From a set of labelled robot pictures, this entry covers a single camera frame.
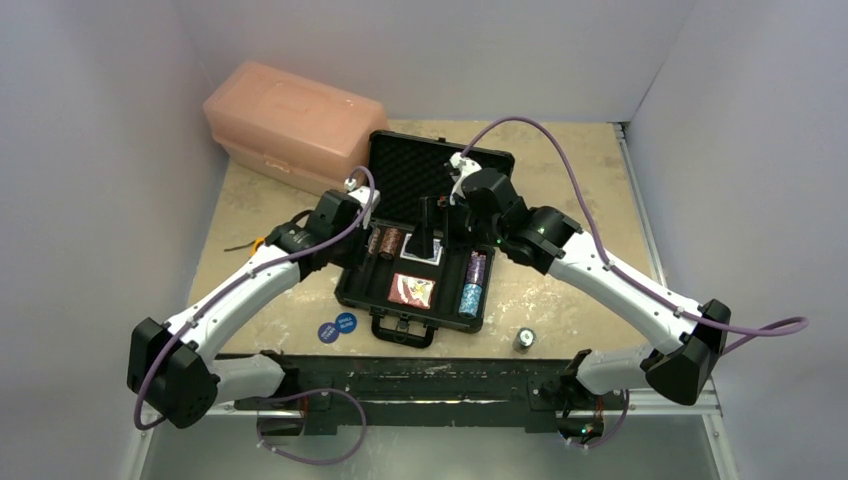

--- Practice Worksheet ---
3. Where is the pink blue 10 chip stack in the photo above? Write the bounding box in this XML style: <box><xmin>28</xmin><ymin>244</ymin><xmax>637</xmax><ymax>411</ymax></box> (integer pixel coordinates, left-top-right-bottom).
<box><xmin>378</xmin><ymin>227</ymin><xmax>403</xmax><ymax>260</ymax></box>

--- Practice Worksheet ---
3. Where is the orange brown chip stack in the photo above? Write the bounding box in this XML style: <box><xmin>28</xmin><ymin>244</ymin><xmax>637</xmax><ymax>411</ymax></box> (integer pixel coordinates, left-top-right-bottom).
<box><xmin>367</xmin><ymin>227</ymin><xmax>382</xmax><ymax>256</ymax></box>

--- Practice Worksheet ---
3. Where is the black poker carrying case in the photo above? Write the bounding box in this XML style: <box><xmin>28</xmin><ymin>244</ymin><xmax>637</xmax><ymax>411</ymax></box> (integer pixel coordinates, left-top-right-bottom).
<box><xmin>335</xmin><ymin>130</ymin><xmax>495</xmax><ymax>349</ymax></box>

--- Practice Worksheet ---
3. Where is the blue small blind button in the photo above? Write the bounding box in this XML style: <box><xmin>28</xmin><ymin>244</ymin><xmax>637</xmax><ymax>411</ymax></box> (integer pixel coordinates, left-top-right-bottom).
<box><xmin>335</xmin><ymin>312</ymin><xmax>358</xmax><ymax>334</ymax></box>

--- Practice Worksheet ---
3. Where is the green dark chip stack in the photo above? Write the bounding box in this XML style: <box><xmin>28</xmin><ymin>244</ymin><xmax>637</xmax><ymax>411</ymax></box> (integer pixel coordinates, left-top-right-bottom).
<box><xmin>512</xmin><ymin>327</ymin><xmax>536</xmax><ymax>354</ymax></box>

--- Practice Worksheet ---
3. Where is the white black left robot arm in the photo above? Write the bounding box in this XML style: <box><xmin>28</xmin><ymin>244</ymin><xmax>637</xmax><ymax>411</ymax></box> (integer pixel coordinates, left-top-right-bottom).
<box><xmin>127</xmin><ymin>186</ymin><xmax>380</xmax><ymax>431</ymax></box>

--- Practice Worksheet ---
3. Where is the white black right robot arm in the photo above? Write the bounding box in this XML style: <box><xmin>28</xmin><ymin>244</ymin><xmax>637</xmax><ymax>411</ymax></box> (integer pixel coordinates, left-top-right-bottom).
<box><xmin>416</xmin><ymin>168</ymin><xmax>730</xmax><ymax>407</ymax></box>

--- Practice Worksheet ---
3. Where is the blue card deck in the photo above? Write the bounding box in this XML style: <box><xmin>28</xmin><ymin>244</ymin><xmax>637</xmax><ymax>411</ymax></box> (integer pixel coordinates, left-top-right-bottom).
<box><xmin>400</xmin><ymin>233</ymin><xmax>443</xmax><ymax>266</ymax></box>

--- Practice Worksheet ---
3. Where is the red card deck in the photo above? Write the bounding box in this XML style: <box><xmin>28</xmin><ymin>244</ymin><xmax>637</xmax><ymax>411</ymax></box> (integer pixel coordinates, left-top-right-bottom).
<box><xmin>387</xmin><ymin>273</ymin><xmax>436</xmax><ymax>310</ymax></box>

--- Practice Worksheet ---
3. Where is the purple chip stack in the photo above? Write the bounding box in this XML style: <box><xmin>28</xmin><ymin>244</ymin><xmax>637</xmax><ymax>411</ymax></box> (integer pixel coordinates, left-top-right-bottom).
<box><xmin>465</xmin><ymin>251</ymin><xmax>487</xmax><ymax>286</ymax></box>

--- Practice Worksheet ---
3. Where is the light blue chip stack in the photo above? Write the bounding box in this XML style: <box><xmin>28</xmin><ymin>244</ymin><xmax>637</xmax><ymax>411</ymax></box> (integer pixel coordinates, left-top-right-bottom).
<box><xmin>458</xmin><ymin>283</ymin><xmax>483</xmax><ymax>319</ymax></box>

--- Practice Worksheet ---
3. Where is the pink plastic storage box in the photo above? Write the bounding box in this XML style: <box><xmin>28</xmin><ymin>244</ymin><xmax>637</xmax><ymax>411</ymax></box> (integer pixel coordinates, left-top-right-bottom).
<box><xmin>203</xmin><ymin>61</ymin><xmax>388</xmax><ymax>195</ymax></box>

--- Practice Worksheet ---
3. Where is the yellow tape measure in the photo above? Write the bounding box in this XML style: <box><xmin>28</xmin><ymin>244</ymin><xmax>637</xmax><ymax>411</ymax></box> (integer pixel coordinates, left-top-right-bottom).
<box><xmin>223</xmin><ymin>237</ymin><xmax>265</xmax><ymax>255</ymax></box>

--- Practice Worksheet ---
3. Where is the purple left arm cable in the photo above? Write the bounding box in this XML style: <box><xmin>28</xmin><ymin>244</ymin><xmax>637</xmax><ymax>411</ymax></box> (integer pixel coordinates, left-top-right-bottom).
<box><xmin>133</xmin><ymin>165</ymin><xmax>377</xmax><ymax>432</ymax></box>

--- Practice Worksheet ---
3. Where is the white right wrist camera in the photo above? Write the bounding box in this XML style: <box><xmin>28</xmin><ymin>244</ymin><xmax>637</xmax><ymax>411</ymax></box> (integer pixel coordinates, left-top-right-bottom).
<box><xmin>448</xmin><ymin>152</ymin><xmax>481</xmax><ymax>205</ymax></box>

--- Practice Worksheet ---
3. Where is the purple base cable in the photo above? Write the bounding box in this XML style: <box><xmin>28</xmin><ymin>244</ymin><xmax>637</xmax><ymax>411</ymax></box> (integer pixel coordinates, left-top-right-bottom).
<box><xmin>255</xmin><ymin>387</ymin><xmax>370</xmax><ymax>466</ymax></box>

